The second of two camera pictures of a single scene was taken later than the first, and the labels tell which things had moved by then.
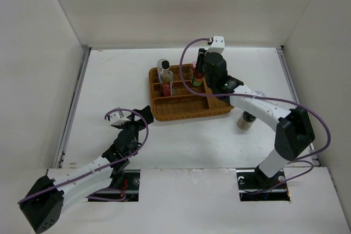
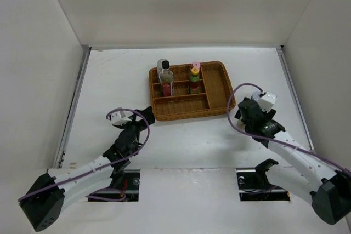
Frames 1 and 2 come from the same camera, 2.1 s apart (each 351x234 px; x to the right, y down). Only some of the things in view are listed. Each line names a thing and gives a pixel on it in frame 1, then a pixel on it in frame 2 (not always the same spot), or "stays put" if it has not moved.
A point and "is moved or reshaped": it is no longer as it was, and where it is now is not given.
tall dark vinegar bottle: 166,80 stays put
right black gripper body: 210,83 → 270,115
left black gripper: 140,123 stays put
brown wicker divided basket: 184,103 stays put
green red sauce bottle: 197,78 is moved or reshaped
